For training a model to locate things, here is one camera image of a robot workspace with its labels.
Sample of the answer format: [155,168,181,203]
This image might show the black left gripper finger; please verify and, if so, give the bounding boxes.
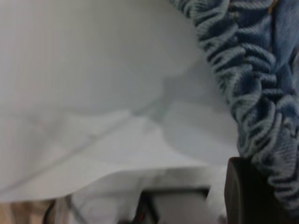
[223,157,285,224]

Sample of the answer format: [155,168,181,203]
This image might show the blue denim pants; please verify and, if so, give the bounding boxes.
[167,0,299,212]

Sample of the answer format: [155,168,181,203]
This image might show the white table cloth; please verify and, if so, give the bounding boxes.
[0,0,246,203]

